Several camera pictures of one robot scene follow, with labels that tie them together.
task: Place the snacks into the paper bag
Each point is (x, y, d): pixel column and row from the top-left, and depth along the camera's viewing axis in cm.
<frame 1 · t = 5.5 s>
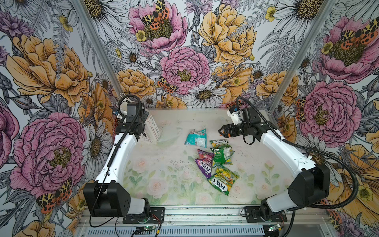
left hand: (140, 120, 80), fingers open
right hand: (226, 133, 82), fingers open
white patterned paper bag: (152, 131, 91), point 16 cm above the table
teal snack packet: (197, 138, 101), point 5 cm above the table
green snack packet: (222, 155, 87), point 10 cm above the table
purple Fox's candy packet: (205, 161, 89), point 6 cm above the table
yellow green Fox's packet front: (223, 179, 83), point 5 cm above the table
yellow green Fox's packet back: (220, 144, 98), point 4 cm above the table

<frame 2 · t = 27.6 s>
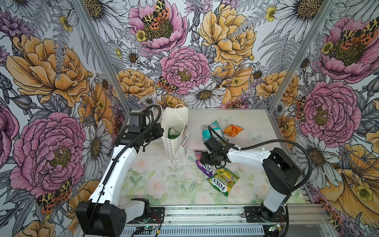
left hand: (163, 134, 77), fingers closed
right hand: (205, 165, 89), fingers open
white patterned paper bag: (174, 140, 75), point 26 cm above the table
teal snack packet: (204, 135, 104), point 4 cm above the table
green snack packet: (171, 134, 99), point 8 cm above the table
orange snack packet: (232, 130, 102), point 8 cm above the table
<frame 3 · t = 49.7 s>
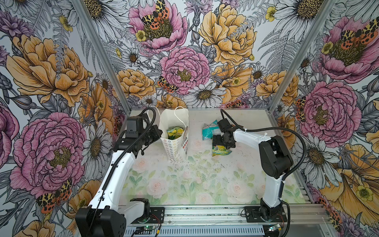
left hand: (162, 136, 77), fingers closed
right hand: (220, 147, 97), fingers open
yellow green Fox's packet front: (174, 133, 91), point 15 cm above the table
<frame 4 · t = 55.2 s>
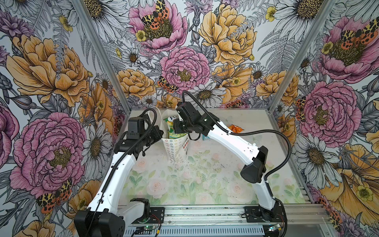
left hand: (164, 136, 77), fingers closed
right hand: (176, 130, 77), fingers closed
yellow green Fox's packet back: (170, 125, 77), point 29 cm above the table
